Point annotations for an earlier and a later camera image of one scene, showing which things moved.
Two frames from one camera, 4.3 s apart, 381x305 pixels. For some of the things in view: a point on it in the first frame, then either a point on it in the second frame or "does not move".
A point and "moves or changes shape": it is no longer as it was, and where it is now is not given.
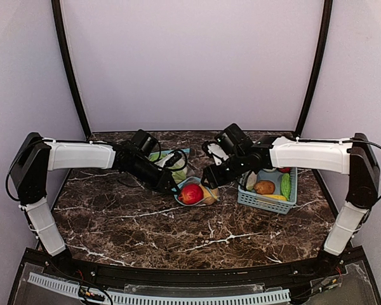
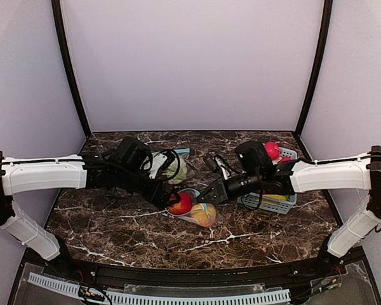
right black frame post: x=327 y=16 does not move
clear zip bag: x=192 y=192 moves or changes shape
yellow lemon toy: x=278 y=197 does not move
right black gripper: x=213 y=175 → x=222 y=192
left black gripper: x=166 y=182 → x=160 y=197
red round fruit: x=191 y=194 → x=183 y=206
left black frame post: x=64 y=49 does not move
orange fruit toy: x=210 y=195 moves or changes shape
